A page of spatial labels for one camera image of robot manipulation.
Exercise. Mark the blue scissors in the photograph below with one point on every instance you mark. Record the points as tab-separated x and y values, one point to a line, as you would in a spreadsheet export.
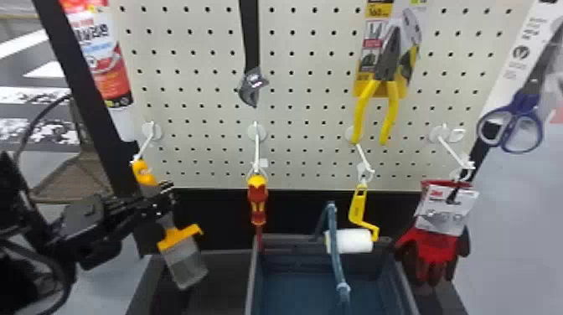
521	112

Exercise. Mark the yellow paint roller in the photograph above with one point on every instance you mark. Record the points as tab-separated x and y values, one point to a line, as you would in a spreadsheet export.
349	241

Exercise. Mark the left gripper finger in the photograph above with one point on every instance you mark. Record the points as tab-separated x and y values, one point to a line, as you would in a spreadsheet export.
148	237
149	200

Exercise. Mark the red gloves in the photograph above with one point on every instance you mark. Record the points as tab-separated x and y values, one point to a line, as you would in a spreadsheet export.
433	246

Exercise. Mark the red yellow screwdriver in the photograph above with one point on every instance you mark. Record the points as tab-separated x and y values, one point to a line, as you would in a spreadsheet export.
257	198

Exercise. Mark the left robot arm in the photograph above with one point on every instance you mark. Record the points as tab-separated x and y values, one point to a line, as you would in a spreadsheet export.
17	211

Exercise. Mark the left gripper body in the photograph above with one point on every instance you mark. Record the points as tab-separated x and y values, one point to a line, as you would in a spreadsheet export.
90	222

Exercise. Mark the blue basket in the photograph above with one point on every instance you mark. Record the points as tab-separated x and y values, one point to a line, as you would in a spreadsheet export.
303	290

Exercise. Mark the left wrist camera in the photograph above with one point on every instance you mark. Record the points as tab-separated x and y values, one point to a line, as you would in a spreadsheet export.
100	256

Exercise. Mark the white pegboard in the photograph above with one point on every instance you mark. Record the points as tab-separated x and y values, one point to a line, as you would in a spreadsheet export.
308	149

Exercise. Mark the black adjustable wrench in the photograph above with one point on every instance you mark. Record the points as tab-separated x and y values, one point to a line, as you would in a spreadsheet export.
250	39

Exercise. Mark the red white sealant tube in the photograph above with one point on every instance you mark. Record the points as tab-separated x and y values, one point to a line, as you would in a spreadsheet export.
102	48

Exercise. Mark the yellow pliers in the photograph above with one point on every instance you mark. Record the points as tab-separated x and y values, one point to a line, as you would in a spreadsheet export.
389	66

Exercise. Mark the yellow grey brush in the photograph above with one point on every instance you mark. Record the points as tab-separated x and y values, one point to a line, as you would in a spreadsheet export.
184	259

